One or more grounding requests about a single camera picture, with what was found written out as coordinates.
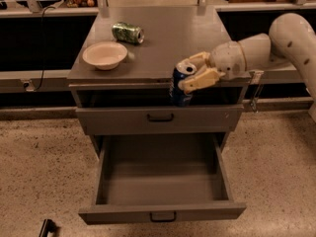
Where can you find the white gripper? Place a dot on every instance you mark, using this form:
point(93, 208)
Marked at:
point(228, 60)

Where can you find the blue pepsi can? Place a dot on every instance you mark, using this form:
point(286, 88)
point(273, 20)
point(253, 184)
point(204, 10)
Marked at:
point(177, 96)

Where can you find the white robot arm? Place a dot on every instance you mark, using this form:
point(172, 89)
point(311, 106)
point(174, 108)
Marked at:
point(290, 37)

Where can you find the grey drawer cabinet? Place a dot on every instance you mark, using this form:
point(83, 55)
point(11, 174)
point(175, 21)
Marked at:
point(143, 78)

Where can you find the green soda can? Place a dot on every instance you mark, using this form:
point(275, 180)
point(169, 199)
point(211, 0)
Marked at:
point(128, 33)

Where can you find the open grey middle drawer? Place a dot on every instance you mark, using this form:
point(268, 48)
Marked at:
point(139, 174)

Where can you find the white bowl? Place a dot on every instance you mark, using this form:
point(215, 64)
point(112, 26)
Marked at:
point(105, 55)

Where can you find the black object on floor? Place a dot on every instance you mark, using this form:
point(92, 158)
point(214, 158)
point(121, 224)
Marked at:
point(48, 226)

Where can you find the metal hook on rail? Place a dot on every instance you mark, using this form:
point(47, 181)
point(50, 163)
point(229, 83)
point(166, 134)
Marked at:
point(258, 87)

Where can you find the black top drawer handle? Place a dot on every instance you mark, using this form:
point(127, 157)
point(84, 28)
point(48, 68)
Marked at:
point(165, 118)

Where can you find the black drawer handle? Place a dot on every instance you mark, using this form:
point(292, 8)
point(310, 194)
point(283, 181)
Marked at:
point(165, 118)
point(163, 216)

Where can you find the black middle drawer handle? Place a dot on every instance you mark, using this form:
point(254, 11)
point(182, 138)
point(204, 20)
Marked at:
point(163, 216)

